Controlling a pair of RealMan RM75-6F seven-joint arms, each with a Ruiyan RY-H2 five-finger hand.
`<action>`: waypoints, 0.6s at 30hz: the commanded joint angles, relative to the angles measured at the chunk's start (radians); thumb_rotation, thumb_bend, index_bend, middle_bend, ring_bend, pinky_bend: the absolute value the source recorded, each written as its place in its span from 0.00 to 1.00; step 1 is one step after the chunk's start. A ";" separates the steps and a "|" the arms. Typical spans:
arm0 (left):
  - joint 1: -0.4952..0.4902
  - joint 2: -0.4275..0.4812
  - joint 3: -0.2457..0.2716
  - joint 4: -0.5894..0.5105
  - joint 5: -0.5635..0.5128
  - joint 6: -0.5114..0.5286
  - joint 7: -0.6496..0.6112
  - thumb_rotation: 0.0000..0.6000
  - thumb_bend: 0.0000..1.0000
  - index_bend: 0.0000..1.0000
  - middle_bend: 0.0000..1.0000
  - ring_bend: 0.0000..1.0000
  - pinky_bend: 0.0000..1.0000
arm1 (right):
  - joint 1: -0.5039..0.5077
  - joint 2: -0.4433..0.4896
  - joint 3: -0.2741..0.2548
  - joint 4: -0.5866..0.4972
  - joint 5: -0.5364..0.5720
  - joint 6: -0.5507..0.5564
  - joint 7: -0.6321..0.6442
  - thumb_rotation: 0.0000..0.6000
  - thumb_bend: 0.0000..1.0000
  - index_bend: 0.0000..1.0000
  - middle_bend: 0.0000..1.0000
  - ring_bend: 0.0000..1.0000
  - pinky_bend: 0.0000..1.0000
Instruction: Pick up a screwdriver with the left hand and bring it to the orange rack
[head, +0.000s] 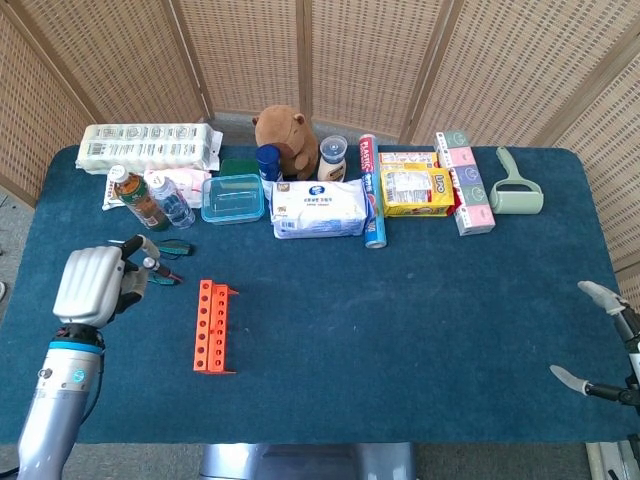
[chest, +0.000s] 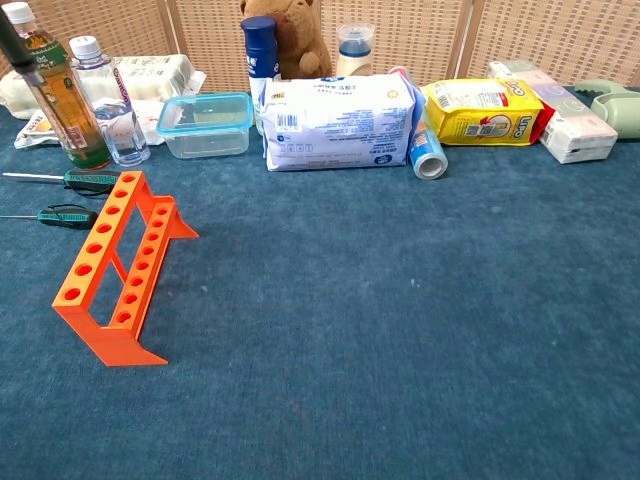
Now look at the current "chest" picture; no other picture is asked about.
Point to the orange test tube rack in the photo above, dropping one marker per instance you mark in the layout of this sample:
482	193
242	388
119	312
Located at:
120	350

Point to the blue table cover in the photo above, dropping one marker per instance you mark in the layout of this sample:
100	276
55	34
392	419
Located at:
350	325

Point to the white wet wipes pack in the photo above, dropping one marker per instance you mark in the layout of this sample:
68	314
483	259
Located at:
340	125

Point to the blue plastic wrap roll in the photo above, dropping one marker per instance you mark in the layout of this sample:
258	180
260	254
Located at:
427	150

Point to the clear container blue lid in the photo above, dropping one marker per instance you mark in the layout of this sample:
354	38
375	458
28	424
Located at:
205	140

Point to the white bottle blue cap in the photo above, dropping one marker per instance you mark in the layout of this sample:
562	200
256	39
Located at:
354	60

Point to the blue white spray can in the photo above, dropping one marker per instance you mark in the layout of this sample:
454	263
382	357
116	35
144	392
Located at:
260	55

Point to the yellow snack bag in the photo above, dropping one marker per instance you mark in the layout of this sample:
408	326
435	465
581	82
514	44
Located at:
480	120

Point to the brown capybara plush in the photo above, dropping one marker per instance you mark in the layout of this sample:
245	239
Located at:
300	40

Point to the clear water bottle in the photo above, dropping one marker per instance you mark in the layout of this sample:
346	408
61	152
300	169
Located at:
115	125

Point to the white paper roll pack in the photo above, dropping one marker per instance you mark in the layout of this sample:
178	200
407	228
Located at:
150	75

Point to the red yellow box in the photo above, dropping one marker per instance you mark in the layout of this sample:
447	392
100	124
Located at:
546	122

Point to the pastel tissue box pack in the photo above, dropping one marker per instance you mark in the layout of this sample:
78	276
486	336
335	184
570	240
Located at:
575	130

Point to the green tea bottle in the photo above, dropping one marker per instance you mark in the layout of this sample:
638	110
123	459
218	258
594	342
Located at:
65	90

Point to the white pink snack bag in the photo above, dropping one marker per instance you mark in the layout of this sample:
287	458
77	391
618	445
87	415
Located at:
35	130

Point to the wicker folding screen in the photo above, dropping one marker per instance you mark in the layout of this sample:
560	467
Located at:
550	35

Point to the green lint roller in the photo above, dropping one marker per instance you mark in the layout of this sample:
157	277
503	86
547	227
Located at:
620	110

